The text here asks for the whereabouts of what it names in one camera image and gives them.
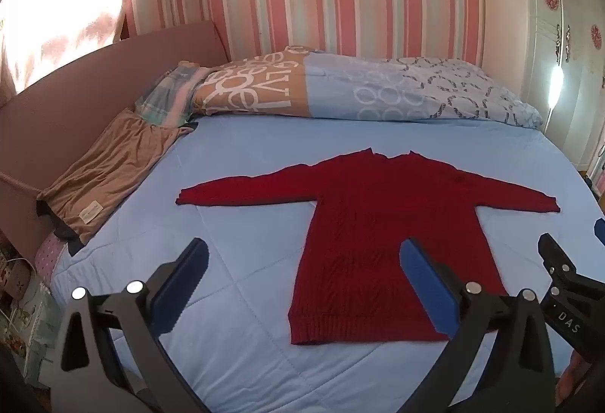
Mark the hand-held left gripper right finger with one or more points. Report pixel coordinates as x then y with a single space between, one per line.
427 290

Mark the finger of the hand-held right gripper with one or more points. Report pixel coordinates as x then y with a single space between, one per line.
600 229
560 264

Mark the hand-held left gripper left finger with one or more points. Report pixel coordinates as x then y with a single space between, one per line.
179 285

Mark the light blue quilted bed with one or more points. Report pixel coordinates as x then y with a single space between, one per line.
227 167

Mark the dark cloth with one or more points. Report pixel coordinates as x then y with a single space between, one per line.
64 231

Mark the pink polka dot sheet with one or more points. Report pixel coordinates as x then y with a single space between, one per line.
49 258

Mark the red knitted sweater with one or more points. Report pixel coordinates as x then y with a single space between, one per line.
378 229

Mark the pink upholstered headboard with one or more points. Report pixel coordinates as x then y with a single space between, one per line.
71 82

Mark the white wardrobe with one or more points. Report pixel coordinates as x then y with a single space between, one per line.
567 77

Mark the floral patterned cloth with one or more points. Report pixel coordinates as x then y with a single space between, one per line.
23 309

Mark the folded printed duvet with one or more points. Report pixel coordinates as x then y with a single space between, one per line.
340 87

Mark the pastel striped pillow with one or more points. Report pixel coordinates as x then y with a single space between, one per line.
165 96

